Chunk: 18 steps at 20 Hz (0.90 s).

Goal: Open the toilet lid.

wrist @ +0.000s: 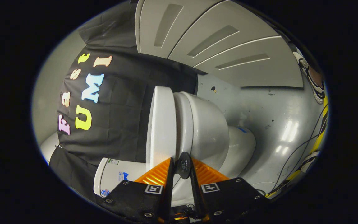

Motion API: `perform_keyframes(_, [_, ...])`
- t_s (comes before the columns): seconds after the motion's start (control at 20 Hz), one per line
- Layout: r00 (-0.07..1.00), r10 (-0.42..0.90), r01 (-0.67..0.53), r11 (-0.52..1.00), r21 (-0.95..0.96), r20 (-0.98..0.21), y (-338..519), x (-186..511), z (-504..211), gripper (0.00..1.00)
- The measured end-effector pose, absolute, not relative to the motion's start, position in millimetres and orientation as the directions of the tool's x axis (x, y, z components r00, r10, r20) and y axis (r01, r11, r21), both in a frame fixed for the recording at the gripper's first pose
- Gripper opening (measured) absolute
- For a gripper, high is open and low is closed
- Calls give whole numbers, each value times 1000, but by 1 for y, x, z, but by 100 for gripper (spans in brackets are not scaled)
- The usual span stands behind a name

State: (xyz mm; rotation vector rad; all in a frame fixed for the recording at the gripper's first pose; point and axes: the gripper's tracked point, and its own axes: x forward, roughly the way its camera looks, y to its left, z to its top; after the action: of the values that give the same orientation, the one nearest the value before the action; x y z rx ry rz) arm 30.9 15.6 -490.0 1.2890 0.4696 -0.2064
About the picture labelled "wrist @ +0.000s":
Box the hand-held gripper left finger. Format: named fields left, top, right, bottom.
left=103, top=157, right=175, bottom=224

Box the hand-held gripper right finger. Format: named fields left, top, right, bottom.
left=189, top=156, right=271, bottom=222

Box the black round lid handle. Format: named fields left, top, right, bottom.
left=175, top=152, right=193, bottom=180

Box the black backdrop cloth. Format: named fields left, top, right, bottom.
left=49, top=0, right=206, bottom=199

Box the person's white black sneaker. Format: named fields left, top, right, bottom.
left=300, top=151, right=321, bottom=173
left=292, top=51, right=326, bottom=105

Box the grey white cabinet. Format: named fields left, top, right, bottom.
left=135, top=0, right=304, bottom=88

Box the thin black floor cable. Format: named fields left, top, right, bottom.
left=272, top=104, right=328, bottom=193

